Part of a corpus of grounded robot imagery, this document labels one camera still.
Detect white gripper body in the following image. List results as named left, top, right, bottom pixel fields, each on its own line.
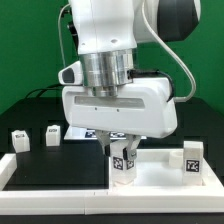
left=58, top=62, right=177, bottom=138

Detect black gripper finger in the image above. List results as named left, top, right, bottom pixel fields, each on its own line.
left=95, top=130, right=111, bottom=156
left=123, top=135, right=141, bottom=161

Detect white square tabletop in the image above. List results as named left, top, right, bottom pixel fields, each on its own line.
left=109, top=149, right=224, bottom=191

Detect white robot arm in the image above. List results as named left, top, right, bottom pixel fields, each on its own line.
left=58, top=0, right=201, bottom=160

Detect white U-shaped obstacle fence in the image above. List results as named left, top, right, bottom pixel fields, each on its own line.
left=0, top=154, right=224, bottom=215

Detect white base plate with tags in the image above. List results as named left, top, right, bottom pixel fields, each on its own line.
left=63, top=125, right=148, bottom=141

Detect black cables on table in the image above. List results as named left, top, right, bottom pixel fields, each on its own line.
left=25, top=83, right=68, bottom=99

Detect grey cable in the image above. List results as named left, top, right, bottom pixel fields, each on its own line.
left=57, top=3, right=73, bottom=68

